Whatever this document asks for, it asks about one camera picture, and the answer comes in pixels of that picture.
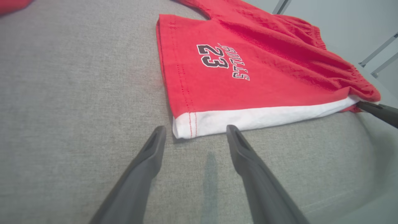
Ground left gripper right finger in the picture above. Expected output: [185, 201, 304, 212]
[226, 124, 310, 224]

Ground red white basketball shorts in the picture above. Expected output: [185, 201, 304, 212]
[155, 0, 382, 139]

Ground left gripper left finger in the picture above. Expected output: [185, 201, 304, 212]
[89, 126, 167, 224]

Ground grey fabric sofa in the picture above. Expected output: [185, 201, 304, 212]
[0, 0, 398, 224]

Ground grey metal post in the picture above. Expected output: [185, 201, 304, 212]
[371, 52, 398, 78]
[272, 0, 293, 15]
[359, 32, 398, 68]

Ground red white Bulls jersey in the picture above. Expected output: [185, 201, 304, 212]
[0, 0, 33, 15]

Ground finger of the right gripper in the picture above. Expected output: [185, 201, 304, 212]
[356, 101, 398, 129]

